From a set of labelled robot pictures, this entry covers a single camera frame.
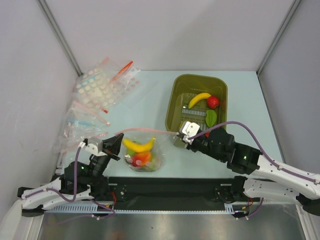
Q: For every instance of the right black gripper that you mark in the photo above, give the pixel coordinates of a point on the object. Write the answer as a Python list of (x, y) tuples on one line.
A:
[(189, 144)]

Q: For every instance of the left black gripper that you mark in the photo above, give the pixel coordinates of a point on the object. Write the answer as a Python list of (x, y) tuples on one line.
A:
[(111, 145)]

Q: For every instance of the long yellow banana toy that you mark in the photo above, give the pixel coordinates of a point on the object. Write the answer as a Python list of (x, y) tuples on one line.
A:
[(139, 148)]

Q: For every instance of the red mango toy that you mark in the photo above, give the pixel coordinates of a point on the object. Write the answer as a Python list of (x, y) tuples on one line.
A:
[(141, 159)]

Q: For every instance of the clear zip top bag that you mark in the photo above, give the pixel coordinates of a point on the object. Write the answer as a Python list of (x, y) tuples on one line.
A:
[(141, 135)]

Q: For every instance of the olive green plastic bin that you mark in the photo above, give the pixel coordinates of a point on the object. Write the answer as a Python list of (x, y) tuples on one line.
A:
[(185, 87)]

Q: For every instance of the green apple toy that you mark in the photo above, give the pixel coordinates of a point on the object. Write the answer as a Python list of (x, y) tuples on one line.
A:
[(130, 152)]

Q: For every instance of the green cabbage toy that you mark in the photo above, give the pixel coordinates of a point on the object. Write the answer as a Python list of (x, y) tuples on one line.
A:
[(153, 165)]

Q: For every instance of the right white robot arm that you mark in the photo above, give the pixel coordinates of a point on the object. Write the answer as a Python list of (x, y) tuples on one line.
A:
[(264, 177)]

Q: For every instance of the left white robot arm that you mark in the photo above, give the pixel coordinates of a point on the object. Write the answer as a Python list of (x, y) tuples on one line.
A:
[(82, 179)]

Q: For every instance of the pile of zip bags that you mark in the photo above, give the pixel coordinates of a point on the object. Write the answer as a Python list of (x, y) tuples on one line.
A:
[(95, 92)]

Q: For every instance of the red apple toy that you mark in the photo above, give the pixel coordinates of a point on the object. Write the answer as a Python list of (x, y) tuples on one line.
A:
[(213, 102)]

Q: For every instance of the small yellow banana toy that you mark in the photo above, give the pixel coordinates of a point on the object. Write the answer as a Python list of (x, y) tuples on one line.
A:
[(197, 98)]

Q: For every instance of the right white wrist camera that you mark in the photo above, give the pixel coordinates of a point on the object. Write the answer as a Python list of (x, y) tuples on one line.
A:
[(188, 130)]

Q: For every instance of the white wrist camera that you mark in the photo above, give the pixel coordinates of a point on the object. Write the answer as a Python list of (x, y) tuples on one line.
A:
[(188, 130), (92, 145)]

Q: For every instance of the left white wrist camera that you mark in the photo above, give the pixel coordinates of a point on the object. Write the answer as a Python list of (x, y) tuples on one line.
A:
[(92, 145)]

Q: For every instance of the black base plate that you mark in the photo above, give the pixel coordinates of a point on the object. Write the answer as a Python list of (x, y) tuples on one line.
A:
[(177, 194)]

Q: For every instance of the white slotted cable duct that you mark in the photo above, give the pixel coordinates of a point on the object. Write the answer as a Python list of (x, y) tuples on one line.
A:
[(79, 208)]

